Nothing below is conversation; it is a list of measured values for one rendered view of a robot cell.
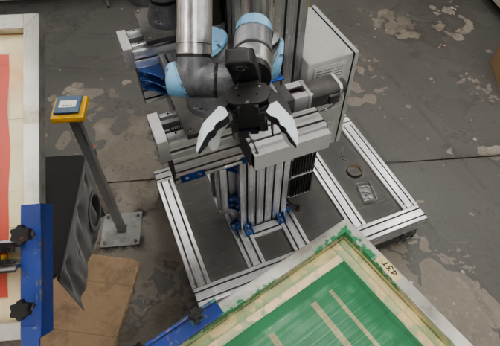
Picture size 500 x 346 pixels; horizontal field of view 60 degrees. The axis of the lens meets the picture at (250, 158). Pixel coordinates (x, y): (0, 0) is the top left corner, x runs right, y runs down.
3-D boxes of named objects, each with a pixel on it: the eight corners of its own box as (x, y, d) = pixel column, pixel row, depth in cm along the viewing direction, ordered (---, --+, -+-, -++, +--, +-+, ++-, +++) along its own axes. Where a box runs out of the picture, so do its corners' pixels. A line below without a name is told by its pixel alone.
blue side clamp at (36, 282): (32, 205, 107) (18, 204, 100) (52, 204, 107) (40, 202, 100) (32, 332, 103) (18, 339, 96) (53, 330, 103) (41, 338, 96)
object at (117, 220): (105, 214, 254) (46, 89, 182) (142, 211, 256) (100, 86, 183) (100, 248, 240) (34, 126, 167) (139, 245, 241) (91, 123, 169)
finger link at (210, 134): (204, 172, 69) (240, 135, 73) (196, 147, 64) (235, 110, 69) (191, 164, 70) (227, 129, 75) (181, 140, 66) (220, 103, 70)
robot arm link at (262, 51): (270, 39, 78) (225, 44, 79) (270, 55, 75) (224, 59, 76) (274, 72, 83) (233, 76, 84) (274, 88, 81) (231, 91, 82)
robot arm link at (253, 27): (272, 45, 92) (274, 8, 85) (272, 78, 85) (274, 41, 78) (235, 44, 92) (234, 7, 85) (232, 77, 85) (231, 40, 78)
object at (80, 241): (86, 208, 182) (60, 159, 158) (107, 207, 183) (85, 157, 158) (65, 317, 153) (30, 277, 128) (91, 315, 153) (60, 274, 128)
